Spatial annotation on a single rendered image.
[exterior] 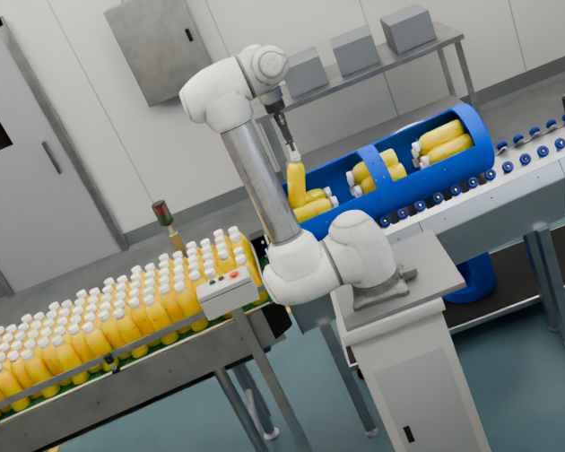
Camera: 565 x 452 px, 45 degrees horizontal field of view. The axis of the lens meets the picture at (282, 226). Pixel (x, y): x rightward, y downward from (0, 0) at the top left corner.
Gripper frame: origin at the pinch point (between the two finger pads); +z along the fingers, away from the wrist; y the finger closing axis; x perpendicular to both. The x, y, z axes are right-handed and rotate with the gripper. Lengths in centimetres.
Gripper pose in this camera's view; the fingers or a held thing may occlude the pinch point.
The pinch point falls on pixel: (292, 149)
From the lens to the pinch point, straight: 264.0
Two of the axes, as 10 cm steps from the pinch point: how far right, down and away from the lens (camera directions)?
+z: 3.7, 8.4, 4.0
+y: -1.5, -3.7, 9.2
